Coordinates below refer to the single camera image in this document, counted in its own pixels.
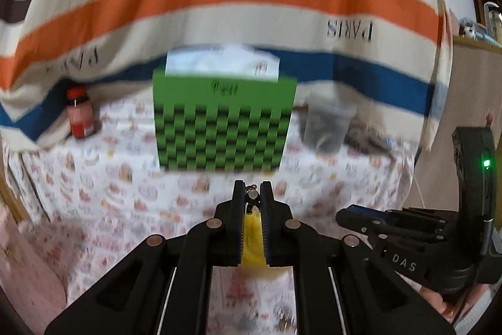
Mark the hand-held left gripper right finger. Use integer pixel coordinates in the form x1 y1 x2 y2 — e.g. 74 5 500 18
259 181 456 335

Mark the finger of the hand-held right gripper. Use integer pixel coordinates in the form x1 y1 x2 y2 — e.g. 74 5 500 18
350 204 459 238
336 208 393 242

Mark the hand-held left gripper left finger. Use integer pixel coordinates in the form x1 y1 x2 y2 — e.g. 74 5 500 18
45 180 246 335

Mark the green checkered box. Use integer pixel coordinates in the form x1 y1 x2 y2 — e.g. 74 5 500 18
152 68 297 174

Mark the person's right hand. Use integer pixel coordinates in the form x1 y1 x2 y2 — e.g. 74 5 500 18
419 278 489 325

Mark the yellow cloth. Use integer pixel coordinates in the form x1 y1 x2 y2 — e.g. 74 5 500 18
240 211 291 273

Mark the dark metal tool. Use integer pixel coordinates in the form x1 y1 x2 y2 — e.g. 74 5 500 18
345 126 393 156

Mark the clear plastic container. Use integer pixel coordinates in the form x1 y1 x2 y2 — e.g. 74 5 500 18
300 100 356 155

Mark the bear printed tablecloth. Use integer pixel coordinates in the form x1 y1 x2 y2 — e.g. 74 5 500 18
2 84 421 335

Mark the white paper envelope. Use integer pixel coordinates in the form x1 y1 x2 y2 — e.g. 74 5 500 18
165 43 281 81

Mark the clear bottle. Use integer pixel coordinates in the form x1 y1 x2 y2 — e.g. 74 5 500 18
483 1 502 45

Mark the red pill bottle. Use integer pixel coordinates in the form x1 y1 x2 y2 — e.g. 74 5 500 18
65 86 99 140

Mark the pink bag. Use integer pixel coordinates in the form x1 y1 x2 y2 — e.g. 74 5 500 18
0 207 68 325

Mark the wooden board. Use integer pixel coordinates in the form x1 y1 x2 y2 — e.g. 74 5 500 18
0 162 26 226

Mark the white cable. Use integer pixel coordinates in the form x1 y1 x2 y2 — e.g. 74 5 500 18
412 178 426 208

